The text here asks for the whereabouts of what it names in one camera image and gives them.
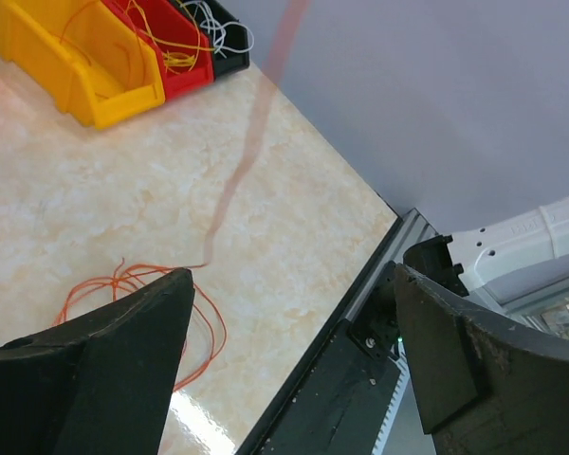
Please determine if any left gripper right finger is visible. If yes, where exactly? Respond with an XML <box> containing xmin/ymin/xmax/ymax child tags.
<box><xmin>395</xmin><ymin>264</ymin><xmax>569</xmax><ymax>454</ymax></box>

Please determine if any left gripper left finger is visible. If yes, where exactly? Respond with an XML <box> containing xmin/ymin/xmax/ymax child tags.
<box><xmin>0</xmin><ymin>268</ymin><xmax>194</xmax><ymax>454</ymax></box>

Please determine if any orange thin cable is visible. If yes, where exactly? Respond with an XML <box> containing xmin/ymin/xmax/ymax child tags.
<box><xmin>51</xmin><ymin>0</ymin><xmax>314</xmax><ymax>392</ymax></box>
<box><xmin>59</xmin><ymin>0</ymin><xmax>146</xmax><ymax>100</ymax></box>

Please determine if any yellow thin cable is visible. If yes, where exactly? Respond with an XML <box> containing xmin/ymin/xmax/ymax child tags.
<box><xmin>122</xmin><ymin>0</ymin><xmax>217</xmax><ymax>76</ymax></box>

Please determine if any white thin cable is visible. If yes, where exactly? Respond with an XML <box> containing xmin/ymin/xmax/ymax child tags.
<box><xmin>174</xmin><ymin>0</ymin><xmax>256</xmax><ymax>61</ymax></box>

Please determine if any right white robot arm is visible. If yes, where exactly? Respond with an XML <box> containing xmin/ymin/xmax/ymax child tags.
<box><xmin>402</xmin><ymin>195</ymin><xmax>569</xmax><ymax>313</ymax></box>

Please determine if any yellow plastic bin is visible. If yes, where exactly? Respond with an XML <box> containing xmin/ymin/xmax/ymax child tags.
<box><xmin>0</xmin><ymin>1</ymin><xmax>165</xmax><ymax>129</ymax></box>

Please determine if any red plastic bin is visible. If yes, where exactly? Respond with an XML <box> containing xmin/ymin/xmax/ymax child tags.
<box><xmin>104</xmin><ymin>0</ymin><xmax>214</xmax><ymax>100</ymax></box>

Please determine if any black plastic bin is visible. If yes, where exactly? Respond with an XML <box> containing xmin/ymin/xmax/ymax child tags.
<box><xmin>171</xmin><ymin>0</ymin><xmax>254</xmax><ymax>80</ymax></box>

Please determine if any grey cable duct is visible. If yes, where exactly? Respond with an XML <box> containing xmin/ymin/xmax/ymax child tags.
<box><xmin>372</xmin><ymin>355</ymin><xmax>410</xmax><ymax>455</ymax></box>

